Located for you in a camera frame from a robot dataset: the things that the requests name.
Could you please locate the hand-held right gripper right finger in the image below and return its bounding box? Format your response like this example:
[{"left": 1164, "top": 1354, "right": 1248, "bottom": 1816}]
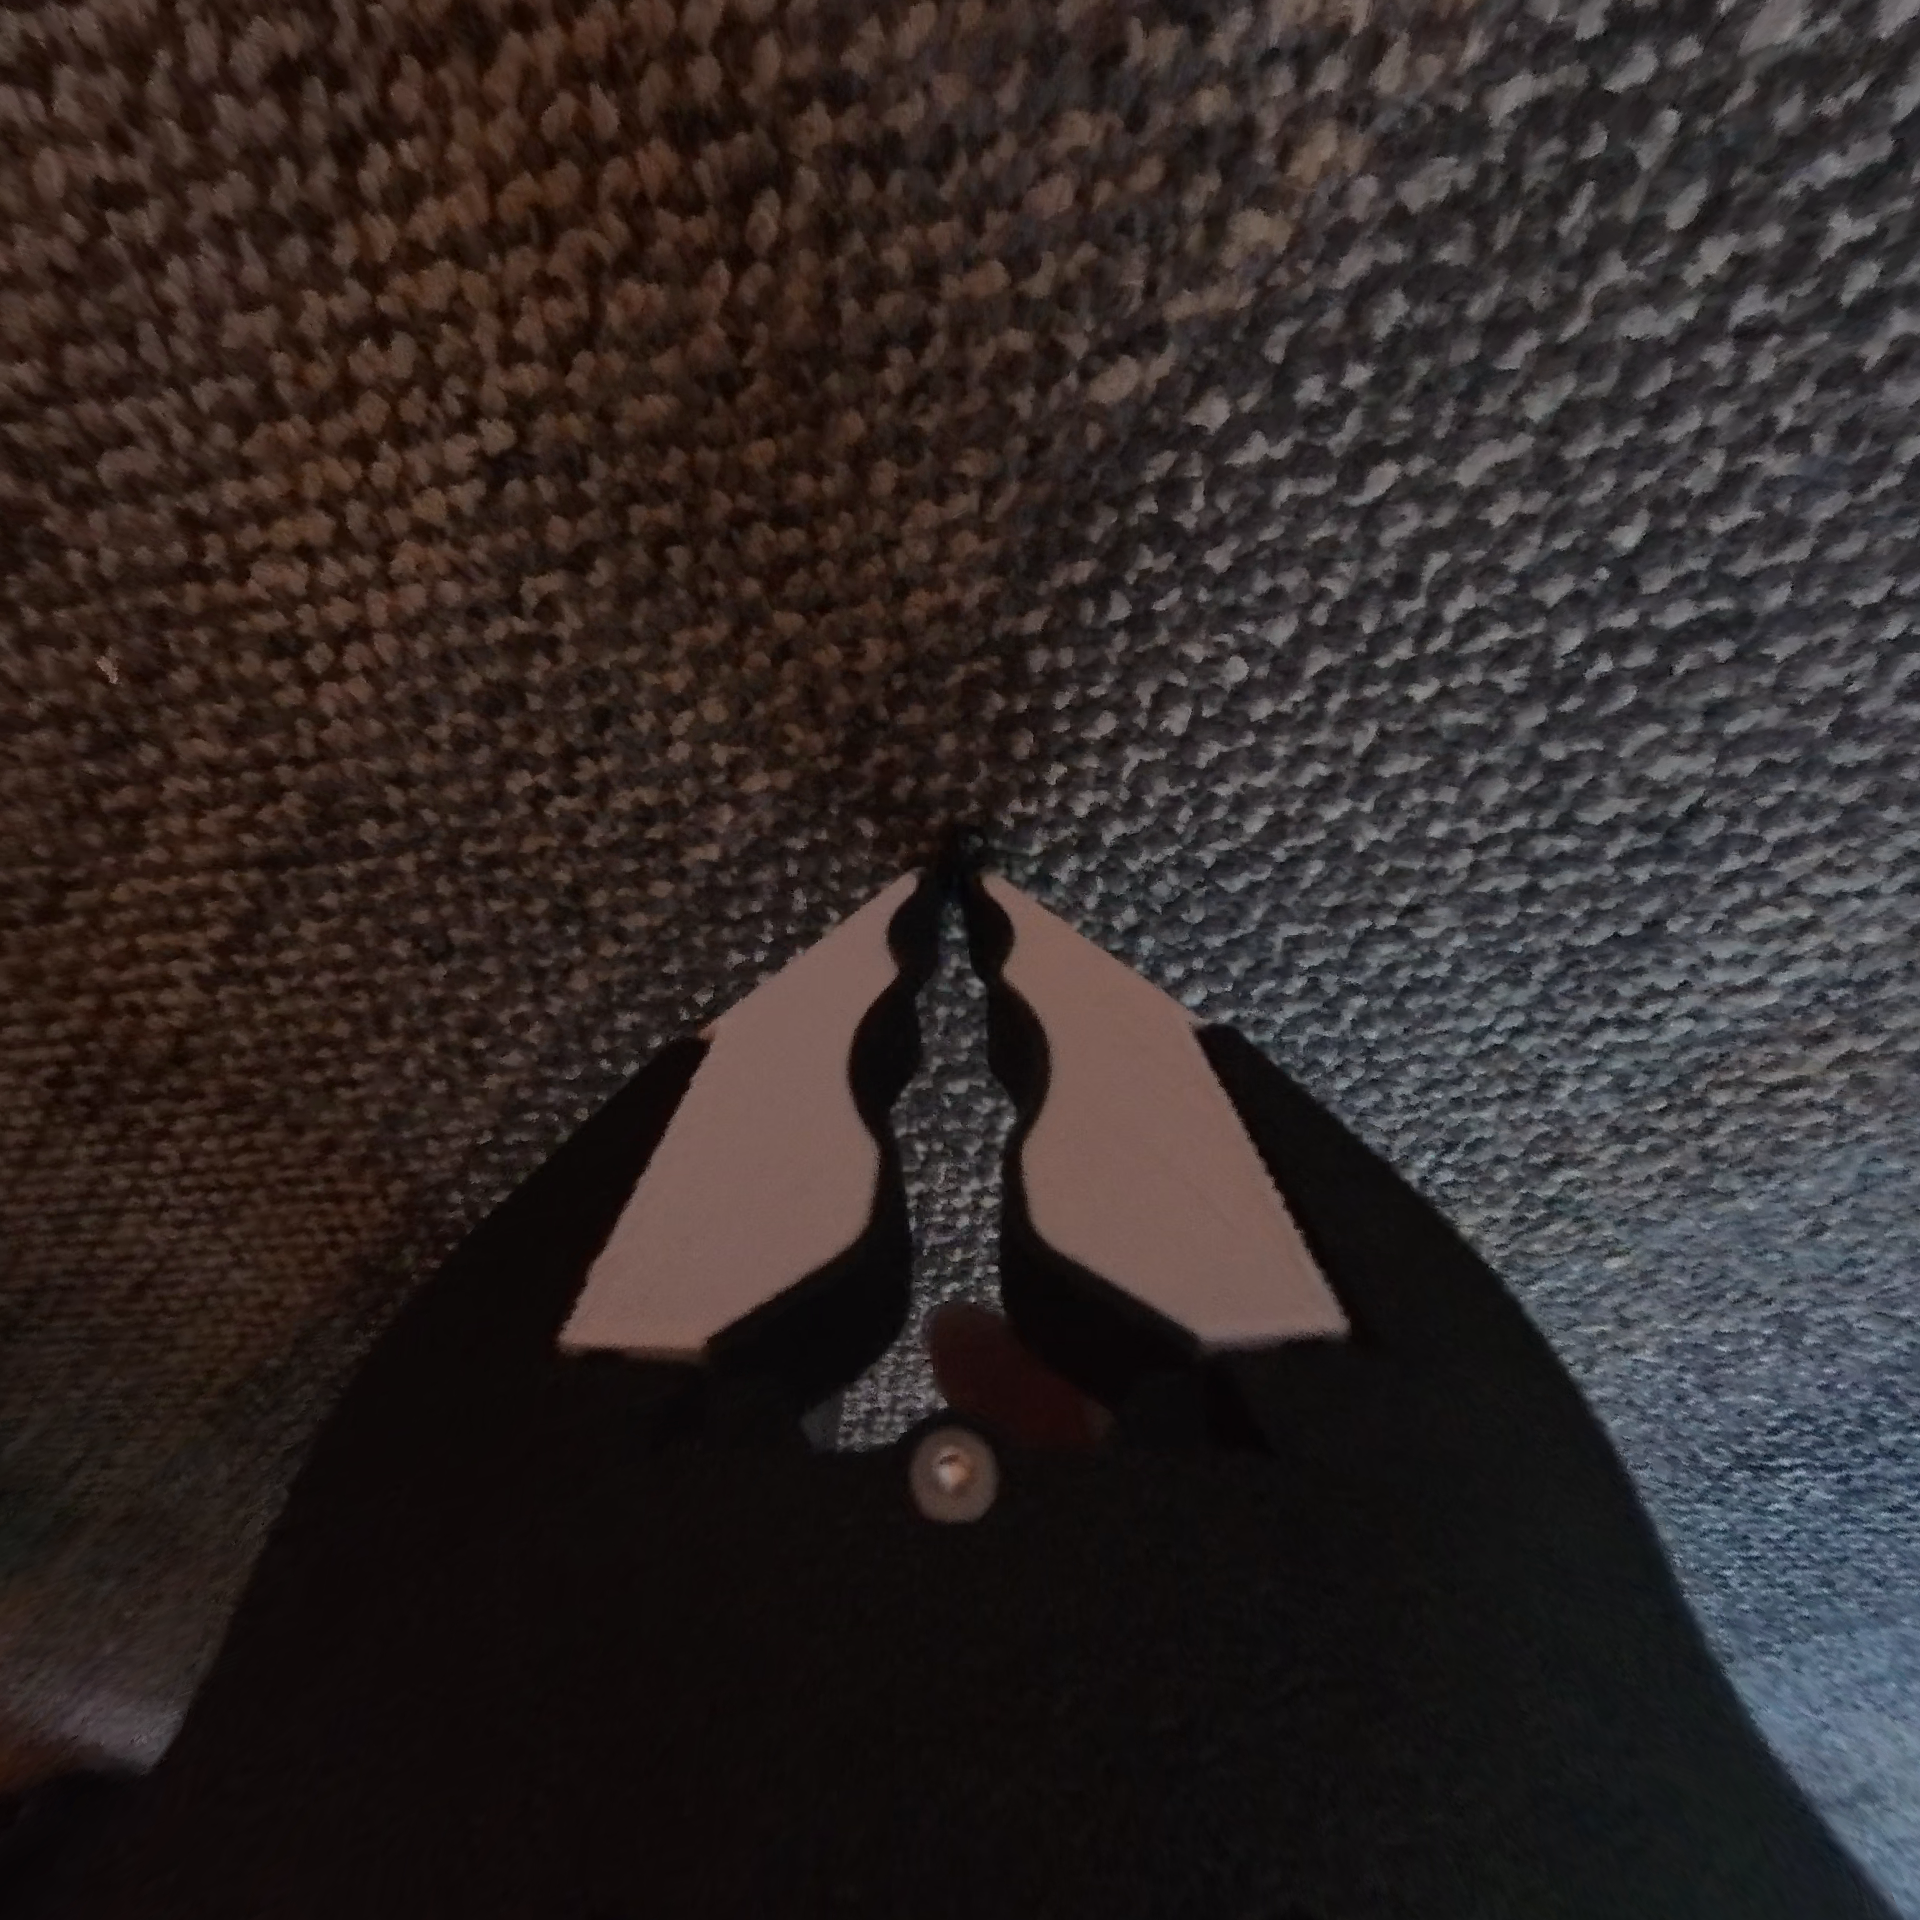
[{"left": 972, "top": 875, "right": 1357, "bottom": 1459}]

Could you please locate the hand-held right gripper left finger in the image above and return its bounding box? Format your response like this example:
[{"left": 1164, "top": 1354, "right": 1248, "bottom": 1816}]
[{"left": 558, "top": 870, "right": 955, "bottom": 1369}]

